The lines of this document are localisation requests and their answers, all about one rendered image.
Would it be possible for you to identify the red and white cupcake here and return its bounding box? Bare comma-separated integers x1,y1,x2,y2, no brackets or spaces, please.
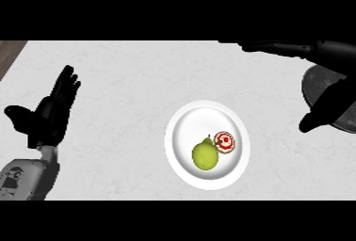
213,131,236,155

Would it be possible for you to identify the white oval plate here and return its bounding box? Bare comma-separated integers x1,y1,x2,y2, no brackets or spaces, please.
164,99,251,191

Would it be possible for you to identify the green pear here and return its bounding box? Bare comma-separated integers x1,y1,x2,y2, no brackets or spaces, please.
191,135,220,171

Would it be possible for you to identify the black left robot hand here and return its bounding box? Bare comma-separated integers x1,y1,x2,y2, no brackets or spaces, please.
3,64,83,150

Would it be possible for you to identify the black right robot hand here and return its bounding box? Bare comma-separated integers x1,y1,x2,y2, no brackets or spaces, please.
217,40,356,134

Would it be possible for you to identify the dark grey pan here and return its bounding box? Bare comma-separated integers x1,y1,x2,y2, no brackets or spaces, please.
300,64,356,135

